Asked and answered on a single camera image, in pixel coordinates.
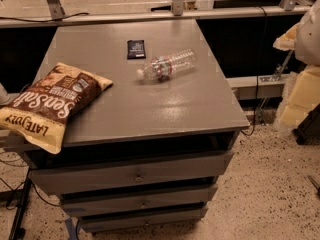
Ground clear plastic water bottle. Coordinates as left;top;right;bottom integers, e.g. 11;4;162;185
137;49;197;81

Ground grey drawer cabinet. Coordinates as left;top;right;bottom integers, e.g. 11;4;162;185
13;18;251;234

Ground small dark snack packet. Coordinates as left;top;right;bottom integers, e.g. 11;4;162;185
127;40;146;59

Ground middle grey drawer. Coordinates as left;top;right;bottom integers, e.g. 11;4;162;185
61;184;217;217

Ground grey drawer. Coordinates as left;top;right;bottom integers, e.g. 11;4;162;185
61;184;217;217
30;150;233;195
79;203;208;232

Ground bottom grey drawer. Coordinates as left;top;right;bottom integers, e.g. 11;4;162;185
79;203;208;232

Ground top grey drawer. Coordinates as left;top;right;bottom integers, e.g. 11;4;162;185
30;150;233;195

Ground yellow brown chips bag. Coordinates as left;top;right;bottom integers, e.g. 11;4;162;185
0;63;113;154

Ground yellow foam padding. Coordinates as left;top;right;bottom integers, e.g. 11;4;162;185
274;65;320;133

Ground black stand leg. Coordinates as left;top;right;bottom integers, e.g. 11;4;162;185
8;178;31;240

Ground grey metal frame rail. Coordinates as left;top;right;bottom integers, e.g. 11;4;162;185
0;5;310;28

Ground black cable on rail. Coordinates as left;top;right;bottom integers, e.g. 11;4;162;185
0;11;90;23

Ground black hanging cable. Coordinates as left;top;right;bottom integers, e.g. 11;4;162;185
240;6;269;137

